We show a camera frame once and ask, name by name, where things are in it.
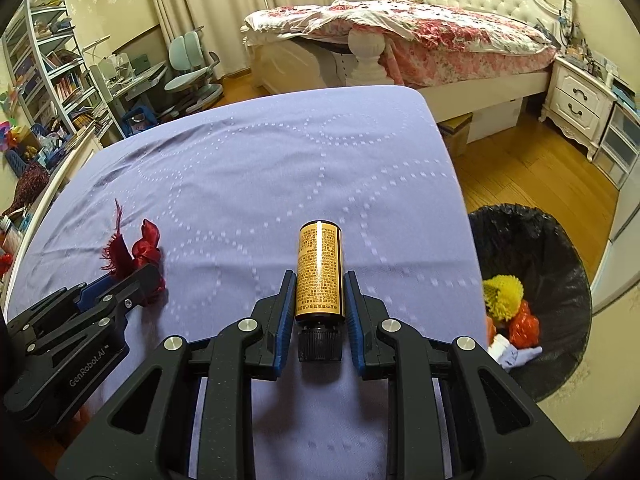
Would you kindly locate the plastic drawer unit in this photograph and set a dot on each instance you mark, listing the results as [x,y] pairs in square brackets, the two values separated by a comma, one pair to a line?
[620,145]

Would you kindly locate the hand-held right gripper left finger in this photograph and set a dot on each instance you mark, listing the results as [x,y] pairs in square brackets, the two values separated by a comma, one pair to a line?
[286,320]

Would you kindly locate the dark red fuzzy bundle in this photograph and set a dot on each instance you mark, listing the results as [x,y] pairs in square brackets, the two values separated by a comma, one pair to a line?
[30,187]

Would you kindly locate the white bookshelf with books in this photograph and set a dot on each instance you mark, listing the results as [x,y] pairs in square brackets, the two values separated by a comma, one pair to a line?
[60,75]

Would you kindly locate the white cabinet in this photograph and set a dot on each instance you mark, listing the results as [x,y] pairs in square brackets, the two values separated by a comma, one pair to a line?
[620,245]

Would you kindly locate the blue plastic basket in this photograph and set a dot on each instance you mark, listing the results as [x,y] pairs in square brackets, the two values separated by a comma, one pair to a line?
[140,120]

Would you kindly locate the gold bottle with black cap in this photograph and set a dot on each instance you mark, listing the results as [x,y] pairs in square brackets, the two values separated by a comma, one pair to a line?
[319,270]

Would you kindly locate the white curved bed rail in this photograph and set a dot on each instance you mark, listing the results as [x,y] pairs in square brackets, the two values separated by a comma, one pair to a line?
[55,185]

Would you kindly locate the trash bin with black bag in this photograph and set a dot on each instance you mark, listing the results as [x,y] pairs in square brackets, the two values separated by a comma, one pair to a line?
[525,240]

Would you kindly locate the grey study desk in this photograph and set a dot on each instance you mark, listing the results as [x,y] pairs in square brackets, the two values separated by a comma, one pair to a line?
[140,80]

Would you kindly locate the white desk lamp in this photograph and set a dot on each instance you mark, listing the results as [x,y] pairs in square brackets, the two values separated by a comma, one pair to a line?
[100,46]

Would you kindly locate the yellow crumpled mesh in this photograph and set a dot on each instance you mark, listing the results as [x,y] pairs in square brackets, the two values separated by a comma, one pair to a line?
[502,297]

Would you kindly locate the cream curtains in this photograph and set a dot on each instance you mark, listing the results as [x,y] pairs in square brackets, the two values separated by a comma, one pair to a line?
[215,5]

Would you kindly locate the red-orange plastic bag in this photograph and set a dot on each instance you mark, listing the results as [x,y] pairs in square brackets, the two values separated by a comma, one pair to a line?
[525,327]

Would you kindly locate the light green desk chair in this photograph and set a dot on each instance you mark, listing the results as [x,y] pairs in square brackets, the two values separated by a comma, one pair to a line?
[187,57]

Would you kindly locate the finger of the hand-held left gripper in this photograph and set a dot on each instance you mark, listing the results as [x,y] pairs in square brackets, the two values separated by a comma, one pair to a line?
[95,290]
[135,287]

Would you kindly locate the orange plastic bag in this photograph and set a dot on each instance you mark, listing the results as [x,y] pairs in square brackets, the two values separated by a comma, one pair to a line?
[490,327]

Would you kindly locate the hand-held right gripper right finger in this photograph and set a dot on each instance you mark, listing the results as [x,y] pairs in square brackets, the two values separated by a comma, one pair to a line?
[352,320]

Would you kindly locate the purple bedsheet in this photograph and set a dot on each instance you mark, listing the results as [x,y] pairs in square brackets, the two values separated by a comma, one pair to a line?
[300,160]

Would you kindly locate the dark red fringed cloth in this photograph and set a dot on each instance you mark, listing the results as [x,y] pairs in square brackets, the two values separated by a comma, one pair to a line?
[145,252]

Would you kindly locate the cardboard box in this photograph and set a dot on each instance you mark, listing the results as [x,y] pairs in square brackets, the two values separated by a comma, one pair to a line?
[457,132]

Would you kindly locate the white nightstand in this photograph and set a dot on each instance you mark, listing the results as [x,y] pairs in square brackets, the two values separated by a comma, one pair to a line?
[575,100]

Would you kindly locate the pink floral quilt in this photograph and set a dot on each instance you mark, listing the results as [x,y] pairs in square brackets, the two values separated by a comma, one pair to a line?
[450,45]

